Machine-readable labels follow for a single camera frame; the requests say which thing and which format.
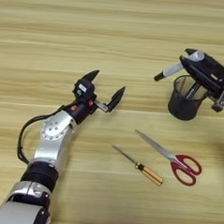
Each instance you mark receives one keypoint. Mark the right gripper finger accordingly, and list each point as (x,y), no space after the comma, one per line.
(200,75)
(213,65)

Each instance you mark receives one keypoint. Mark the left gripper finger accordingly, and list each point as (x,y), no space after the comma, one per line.
(116,98)
(91,75)

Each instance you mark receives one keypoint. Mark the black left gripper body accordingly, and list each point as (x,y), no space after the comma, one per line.
(81,110)

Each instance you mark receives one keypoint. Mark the black marker pen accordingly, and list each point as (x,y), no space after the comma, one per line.
(193,90)

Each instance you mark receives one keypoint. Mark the black mesh pen cup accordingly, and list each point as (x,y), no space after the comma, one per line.
(181,105)

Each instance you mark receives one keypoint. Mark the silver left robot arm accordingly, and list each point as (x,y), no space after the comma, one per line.
(52,138)

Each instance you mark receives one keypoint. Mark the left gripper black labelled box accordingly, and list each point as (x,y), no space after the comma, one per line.
(84,89)

